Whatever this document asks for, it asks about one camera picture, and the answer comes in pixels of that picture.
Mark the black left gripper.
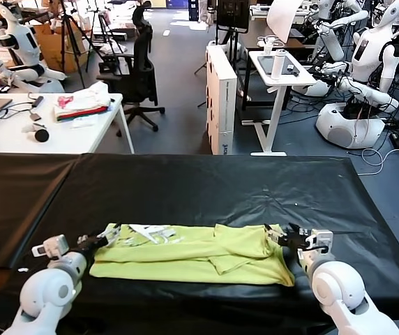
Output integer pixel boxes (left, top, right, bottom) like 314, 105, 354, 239
77, 223, 122, 258

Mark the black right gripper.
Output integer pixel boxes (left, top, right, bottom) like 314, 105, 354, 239
264, 223, 308, 250

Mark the yellow-green t-shirt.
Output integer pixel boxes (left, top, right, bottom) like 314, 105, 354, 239
89, 223, 295, 288

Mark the stack of folded clothes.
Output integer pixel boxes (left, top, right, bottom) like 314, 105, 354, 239
52, 82, 112, 124

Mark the wide black table cover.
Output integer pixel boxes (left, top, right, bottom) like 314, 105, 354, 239
0, 152, 399, 335

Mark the white work table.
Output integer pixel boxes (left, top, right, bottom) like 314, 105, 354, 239
0, 93, 135, 155

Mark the black round handheld device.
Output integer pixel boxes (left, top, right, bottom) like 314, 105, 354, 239
23, 124, 50, 143

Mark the white standing desk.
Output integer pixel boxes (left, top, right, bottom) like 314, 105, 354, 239
240, 50, 317, 157

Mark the tall white cardboard box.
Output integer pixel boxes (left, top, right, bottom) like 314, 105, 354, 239
205, 45, 238, 156

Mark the black office chair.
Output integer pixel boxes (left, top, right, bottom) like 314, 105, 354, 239
96, 1, 165, 133

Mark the white bottle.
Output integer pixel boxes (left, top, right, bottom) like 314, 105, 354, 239
271, 49, 287, 80

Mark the dark tablet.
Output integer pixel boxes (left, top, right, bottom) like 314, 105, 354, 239
257, 54, 300, 76

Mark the white humanoid robot right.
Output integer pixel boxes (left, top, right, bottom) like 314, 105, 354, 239
303, 0, 399, 150

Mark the white humanoid robot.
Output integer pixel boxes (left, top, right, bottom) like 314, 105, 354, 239
310, 0, 370, 62
303, 0, 399, 150
0, 0, 67, 94

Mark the brown cardboard box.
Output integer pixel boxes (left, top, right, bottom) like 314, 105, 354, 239
31, 22, 92, 74

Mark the dark wooden desk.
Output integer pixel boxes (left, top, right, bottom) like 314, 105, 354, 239
237, 20, 307, 50

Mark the white humanoid robot left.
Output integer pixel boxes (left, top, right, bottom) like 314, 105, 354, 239
0, 0, 67, 94

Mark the white curved sheet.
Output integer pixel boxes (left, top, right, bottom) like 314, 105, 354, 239
266, 0, 303, 45

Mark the black monitor on stand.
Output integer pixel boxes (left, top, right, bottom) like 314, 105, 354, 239
216, 0, 250, 112

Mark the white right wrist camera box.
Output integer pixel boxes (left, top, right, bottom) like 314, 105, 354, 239
306, 229, 333, 253

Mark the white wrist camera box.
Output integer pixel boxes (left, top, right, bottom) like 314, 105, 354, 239
306, 229, 333, 253
31, 235, 70, 260

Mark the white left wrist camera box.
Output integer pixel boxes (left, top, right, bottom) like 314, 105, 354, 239
31, 235, 70, 260

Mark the white floor cable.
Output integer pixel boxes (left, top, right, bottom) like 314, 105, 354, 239
356, 148, 399, 177

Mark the white ring controller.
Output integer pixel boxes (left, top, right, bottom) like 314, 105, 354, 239
257, 36, 286, 57

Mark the black camera tripod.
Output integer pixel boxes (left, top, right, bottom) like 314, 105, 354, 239
47, 0, 103, 90
87, 10, 126, 74

